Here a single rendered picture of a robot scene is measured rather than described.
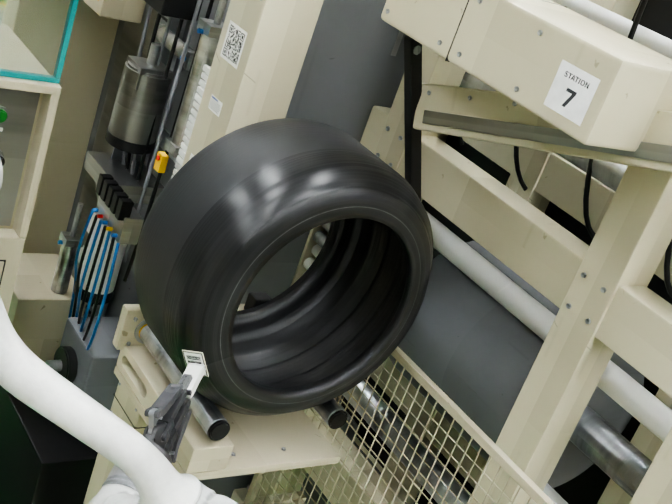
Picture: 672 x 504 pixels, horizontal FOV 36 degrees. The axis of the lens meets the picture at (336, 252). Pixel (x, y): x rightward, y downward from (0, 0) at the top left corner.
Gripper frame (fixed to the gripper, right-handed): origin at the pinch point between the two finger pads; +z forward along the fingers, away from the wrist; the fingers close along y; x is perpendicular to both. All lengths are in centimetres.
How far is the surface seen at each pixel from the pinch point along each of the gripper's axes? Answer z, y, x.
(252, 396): 8.1, 11.8, 6.6
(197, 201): 20.0, -24.1, -1.5
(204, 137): 50, -16, -14
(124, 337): 21.6, 15.1, -27.5
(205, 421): 2.8, 14.4, -1.4
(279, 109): 56, -20, 1
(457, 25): 61, -38, 37
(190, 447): -1.4, 17.4, -3.4
